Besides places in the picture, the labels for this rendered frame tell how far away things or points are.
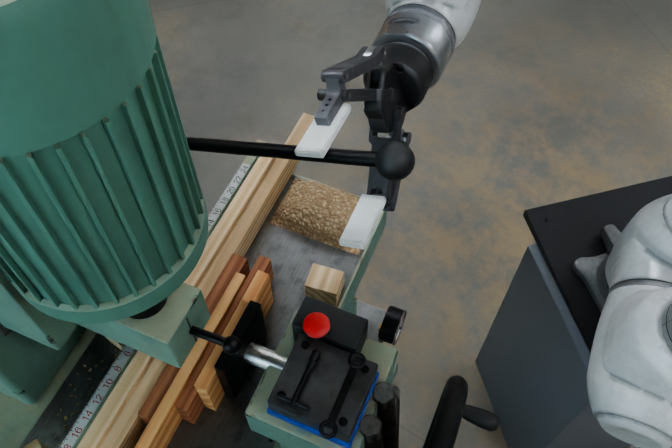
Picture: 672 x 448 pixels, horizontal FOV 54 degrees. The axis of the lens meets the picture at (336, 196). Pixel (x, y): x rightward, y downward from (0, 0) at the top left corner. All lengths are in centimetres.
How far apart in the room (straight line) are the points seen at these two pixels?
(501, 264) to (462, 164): 38
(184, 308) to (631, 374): 61
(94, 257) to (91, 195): 7
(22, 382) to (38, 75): 65
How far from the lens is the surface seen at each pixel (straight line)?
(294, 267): 92
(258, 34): 262
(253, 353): 81
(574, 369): 130
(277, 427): 78
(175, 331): 71
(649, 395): 102
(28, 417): 103
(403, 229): 203
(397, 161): 57
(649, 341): 98
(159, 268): 55
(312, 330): 74
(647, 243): 111
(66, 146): 42
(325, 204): 93
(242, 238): 91
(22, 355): 95
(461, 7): 83
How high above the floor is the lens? 170
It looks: 55 degrees down
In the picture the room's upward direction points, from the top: straight up
